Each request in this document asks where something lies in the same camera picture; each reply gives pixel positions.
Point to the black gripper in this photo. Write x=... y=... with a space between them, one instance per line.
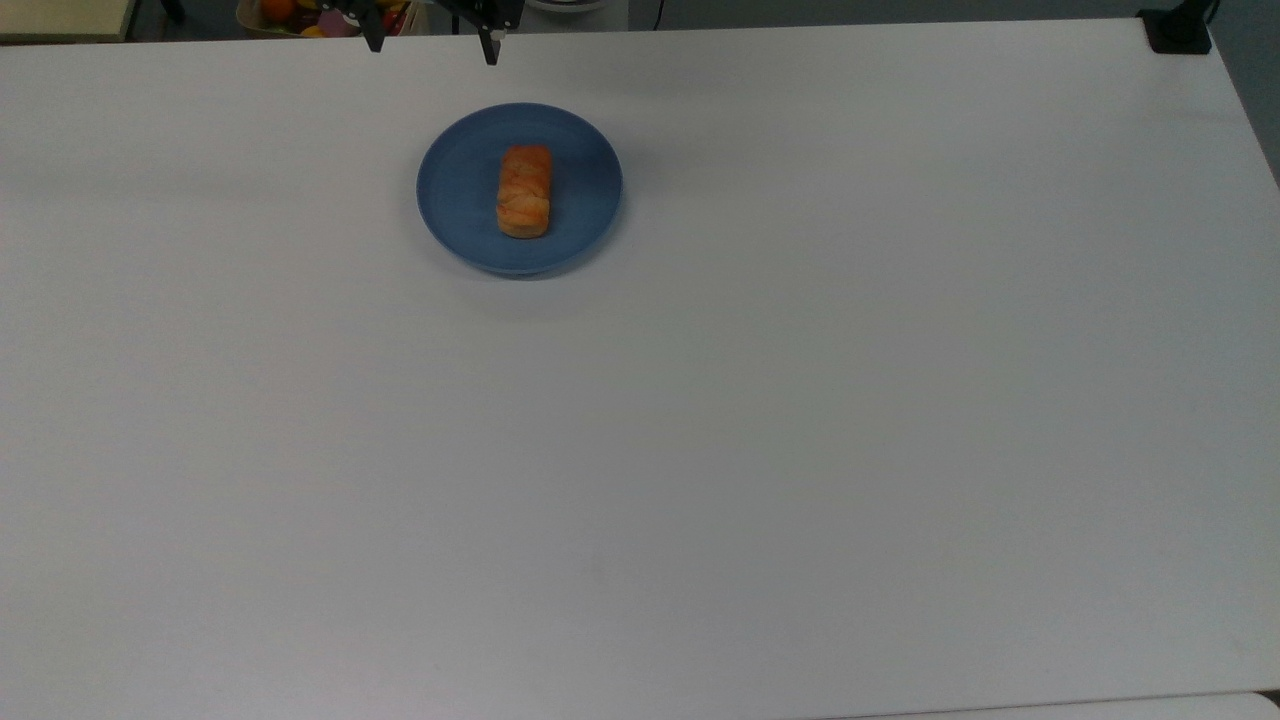
x=470 y=8

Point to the orange-brown bread loaf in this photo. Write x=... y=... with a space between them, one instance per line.
x=525 y=191

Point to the purple fruit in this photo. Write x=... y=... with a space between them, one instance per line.
x=335 y=23

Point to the fruit basket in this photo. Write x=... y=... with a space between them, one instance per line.
x=300 y=22

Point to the white round object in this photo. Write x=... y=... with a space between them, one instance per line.
x=575 y=8

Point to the blue round plate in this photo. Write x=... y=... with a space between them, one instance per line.
x=460 y=190

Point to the orange fruit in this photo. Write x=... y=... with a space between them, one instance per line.
x=277 y=8

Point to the beige cabinet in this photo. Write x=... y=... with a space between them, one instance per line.
x=60 y=18

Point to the black table clamp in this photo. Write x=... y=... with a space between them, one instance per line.
x=1178 y=32

